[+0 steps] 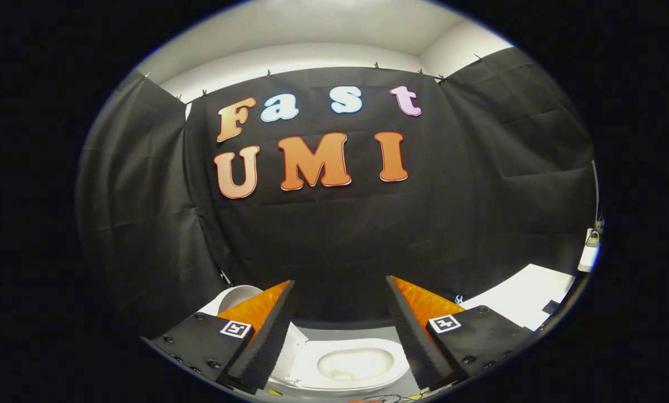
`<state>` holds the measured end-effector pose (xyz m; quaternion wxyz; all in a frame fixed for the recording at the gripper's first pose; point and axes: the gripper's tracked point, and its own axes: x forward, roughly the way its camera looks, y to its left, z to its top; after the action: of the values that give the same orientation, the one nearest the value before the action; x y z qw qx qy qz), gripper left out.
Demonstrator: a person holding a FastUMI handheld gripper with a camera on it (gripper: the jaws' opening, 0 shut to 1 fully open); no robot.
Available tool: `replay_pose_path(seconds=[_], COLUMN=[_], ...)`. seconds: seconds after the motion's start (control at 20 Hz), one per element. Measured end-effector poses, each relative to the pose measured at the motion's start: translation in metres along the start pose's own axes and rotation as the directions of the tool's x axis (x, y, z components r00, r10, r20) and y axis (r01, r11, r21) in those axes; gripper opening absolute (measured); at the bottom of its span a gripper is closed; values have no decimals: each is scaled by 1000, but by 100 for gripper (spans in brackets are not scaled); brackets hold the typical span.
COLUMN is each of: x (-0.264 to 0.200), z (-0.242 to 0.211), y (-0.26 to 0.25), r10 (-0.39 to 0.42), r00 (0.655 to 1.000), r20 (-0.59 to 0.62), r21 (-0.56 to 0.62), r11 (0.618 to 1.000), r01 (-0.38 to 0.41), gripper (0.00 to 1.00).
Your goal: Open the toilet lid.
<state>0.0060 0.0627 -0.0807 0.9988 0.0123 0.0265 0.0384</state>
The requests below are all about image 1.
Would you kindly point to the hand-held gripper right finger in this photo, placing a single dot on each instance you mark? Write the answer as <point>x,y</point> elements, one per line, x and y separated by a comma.
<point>415,341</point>

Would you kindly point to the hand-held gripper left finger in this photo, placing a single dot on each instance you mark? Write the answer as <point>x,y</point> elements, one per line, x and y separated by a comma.
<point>267,341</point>

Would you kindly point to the white toilet seat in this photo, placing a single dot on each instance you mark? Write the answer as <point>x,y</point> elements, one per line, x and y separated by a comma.
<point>306,369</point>

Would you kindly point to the white toilet bowl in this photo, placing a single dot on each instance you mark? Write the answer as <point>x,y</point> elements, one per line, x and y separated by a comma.
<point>354,365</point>

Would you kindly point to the black backdrop cloth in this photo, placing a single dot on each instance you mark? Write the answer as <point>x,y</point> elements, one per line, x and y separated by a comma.
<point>334,240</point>

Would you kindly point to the white table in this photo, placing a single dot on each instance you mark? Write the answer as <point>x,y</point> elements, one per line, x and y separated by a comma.
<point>527,294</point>

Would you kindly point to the small dark object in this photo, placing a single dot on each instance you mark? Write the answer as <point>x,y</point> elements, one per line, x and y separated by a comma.
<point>551,307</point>

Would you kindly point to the small green object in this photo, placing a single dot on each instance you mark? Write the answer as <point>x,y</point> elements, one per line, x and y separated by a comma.
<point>592,239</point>

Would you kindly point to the white wall shelf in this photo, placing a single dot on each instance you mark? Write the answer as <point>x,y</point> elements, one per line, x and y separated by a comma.
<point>588,258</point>

